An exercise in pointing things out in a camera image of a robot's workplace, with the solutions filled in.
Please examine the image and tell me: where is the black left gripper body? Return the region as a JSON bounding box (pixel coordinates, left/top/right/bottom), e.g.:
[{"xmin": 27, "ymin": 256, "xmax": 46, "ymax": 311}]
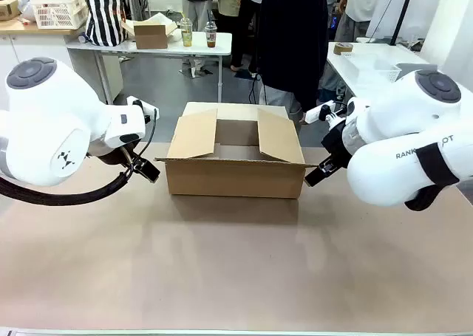
[{"xmin": 85, "ymin": 140, "xmax": 140, "ymax": 167}]

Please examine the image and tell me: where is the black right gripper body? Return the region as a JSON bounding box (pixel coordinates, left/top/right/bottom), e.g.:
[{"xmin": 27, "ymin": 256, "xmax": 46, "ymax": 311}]
[{"xmin": 320, "ymin": 118, "xmax": 352, "ymax": 171}]

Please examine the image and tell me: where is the brown cardboard shipping box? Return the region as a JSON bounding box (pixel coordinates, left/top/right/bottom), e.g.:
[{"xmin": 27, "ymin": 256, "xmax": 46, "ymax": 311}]
[{"xmin": 154, "ymin": 101, "xmax": 318, "ymax": 200}]

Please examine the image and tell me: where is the small open cardboard box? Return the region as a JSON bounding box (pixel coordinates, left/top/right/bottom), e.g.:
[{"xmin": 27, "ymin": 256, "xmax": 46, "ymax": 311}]
[{"xmin": 120, "ymin": 13, "xmax": 179, "ymax": 41}]

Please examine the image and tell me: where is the cardboard box on cabinet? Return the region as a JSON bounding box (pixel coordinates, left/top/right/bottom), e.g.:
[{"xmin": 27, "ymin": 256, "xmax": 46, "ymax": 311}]
[{"xmin": 0, "ymin": 0, "xmax": 21, "ymax": 21}]

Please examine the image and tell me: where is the person in black sweatshirt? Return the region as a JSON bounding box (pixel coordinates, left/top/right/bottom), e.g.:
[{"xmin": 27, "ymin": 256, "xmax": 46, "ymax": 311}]
[{"xmin": 256, "ymin": 0, "xmax": 330, "ymax": 125}]

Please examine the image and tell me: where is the white background table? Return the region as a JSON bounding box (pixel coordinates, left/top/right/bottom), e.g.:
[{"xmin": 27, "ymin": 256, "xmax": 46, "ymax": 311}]
[{"xmin": 66, "ymin": 31, "xmax": 233, "ymax": 104}]

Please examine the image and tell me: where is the black white striped bag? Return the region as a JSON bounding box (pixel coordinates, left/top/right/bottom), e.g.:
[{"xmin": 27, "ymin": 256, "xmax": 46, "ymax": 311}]
[{"xmin": 84, "ymin": 0, "xmax": 129, "ymax": 48}]

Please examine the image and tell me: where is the plastic cup with yellow drink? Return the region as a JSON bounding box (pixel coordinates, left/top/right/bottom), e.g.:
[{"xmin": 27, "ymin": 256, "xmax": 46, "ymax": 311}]
[{"xmin": 179, "ymin": 17, "xmax": 194, "ymax": 48}]

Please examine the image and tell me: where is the plastic cup with brown drink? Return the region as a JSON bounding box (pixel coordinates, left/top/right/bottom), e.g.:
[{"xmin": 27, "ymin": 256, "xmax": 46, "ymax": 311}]
[{"xmin": 204, "ymin": 21, "xmax": 219, "ymax": 49}]

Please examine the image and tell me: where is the black stand pole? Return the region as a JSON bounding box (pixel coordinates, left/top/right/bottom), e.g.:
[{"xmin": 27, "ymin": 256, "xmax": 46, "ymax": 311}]
[{"xmin": 389, "ymin": 0, "xmax": 417, "ymax": 47}]

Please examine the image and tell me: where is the bystander in black trousers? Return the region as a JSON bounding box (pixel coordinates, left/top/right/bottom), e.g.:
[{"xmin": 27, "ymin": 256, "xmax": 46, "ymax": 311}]
[{"xmin": 217, "ymin": 0, "xmax": 259, "ymax": 73}]

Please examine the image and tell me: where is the white plastic folding crate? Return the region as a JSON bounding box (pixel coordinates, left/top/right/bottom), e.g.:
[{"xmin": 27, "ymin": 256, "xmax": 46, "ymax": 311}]
[{"xmin": 29, "ymin": 0, "xmax": 89, "ymax": 30}]

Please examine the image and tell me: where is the bystander in grey trousers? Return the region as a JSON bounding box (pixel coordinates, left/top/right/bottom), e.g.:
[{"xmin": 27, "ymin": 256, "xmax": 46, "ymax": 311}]
[{"xmin": 180, "ymin": 0, "xmax": 225, "ymax": 79}]

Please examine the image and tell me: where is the black sleeved left arm cable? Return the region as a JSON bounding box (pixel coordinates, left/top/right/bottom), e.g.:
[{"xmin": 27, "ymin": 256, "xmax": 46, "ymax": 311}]
[{"xmin": 0, "ymin": 168, "xmax": 136, "ymax": 208}]

